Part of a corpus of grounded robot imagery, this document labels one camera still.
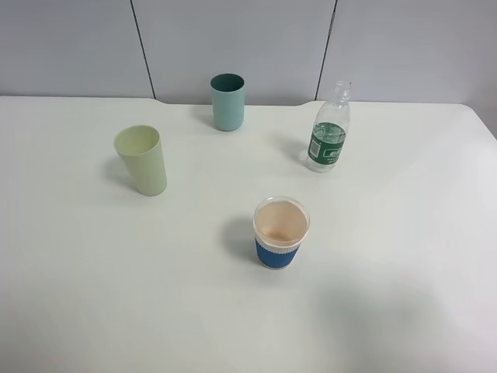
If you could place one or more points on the clear water bottle green label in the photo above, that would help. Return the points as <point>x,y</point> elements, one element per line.
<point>329,130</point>

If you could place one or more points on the pale green plastic cup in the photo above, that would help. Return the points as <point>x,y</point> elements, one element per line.
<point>140,148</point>

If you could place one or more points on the blue sleeved clear cup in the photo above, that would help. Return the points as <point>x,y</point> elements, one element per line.
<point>280,225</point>

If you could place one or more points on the teal plastic cup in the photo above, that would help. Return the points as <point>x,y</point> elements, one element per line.
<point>228,101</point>

